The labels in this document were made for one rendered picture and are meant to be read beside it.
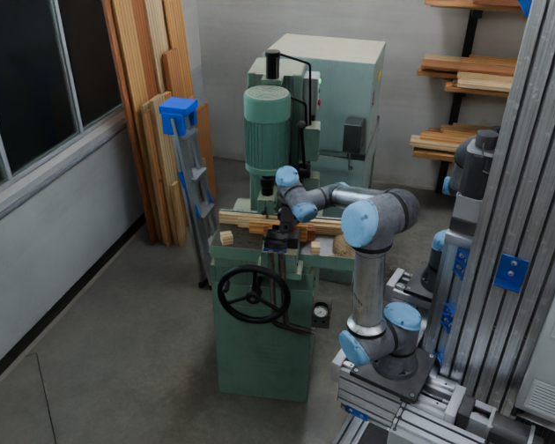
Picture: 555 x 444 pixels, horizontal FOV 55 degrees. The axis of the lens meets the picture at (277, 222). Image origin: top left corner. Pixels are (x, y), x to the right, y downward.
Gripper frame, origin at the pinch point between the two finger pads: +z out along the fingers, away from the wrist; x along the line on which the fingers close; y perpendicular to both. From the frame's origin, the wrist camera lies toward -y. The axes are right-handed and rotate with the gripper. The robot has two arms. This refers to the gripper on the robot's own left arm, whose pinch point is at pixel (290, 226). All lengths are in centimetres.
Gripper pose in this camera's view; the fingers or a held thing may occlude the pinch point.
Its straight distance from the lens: 208.4
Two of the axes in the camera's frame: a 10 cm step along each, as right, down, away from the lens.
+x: -9.9, -0.8, 1.1
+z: 0.6, 4.6, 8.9
